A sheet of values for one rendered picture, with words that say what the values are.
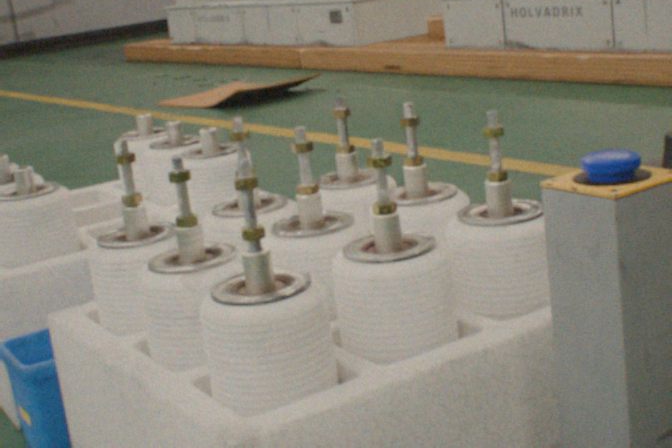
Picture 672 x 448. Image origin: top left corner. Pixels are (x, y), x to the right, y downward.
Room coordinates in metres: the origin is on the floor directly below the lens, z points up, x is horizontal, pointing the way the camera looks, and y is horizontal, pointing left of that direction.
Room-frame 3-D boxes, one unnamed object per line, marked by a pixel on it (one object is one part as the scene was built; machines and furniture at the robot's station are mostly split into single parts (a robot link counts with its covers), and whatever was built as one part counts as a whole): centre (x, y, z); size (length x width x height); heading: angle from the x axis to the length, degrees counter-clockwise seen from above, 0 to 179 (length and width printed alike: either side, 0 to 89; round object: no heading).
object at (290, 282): (0.77, 0.07, 0.25); 0.08 x 0.08 x 0.01
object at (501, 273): (0.89, -0.13, 0.16); 0.10 x 0.10 x 0.18
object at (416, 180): (0.99, -0.07, 0.26); 0.02 x 0.02 x 0.03
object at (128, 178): (0.97, 0.20, 0.30); 0.01 x 0.01 x 0.08
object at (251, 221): (0.77, 0.07, 0.31); 0.01 x 0.01 x 0.08
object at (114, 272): (0.97, 0.20, 0.16); 0.10 x 0.10 x 0.18
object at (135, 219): (0.97, 0.20, 0.26); 0.02 x 0.02 x 0.03
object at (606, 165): (0.72, -0.18, 0.32); 0.04 x 0.04 x 0.02
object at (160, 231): (0.97, 0.20, 0.25); 0.08 x 0.08 x 0.01
